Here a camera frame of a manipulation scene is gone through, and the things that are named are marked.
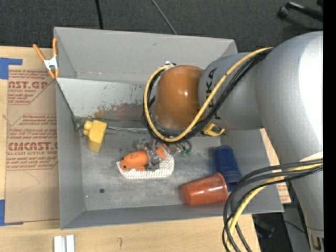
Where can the white striped cloth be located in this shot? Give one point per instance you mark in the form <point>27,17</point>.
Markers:
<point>162,170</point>

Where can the yellow toy block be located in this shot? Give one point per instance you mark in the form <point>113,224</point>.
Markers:
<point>95,135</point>

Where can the brown cardboard board red print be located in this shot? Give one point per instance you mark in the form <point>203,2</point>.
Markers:
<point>31,167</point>

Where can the blue plastic cup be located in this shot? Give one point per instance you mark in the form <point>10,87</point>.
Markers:
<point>225,164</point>

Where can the yellow curved object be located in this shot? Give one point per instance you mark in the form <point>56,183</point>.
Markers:
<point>211,130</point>

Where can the orange toy animal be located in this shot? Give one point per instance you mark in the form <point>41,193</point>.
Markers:
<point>135,160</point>

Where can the grey metal bin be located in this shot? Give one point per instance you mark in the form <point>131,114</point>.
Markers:
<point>105,193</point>

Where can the orange-red plastic cup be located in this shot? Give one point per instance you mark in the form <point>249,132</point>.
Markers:
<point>204,191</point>

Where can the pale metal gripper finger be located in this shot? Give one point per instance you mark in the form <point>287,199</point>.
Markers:
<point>155,160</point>
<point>149,149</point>

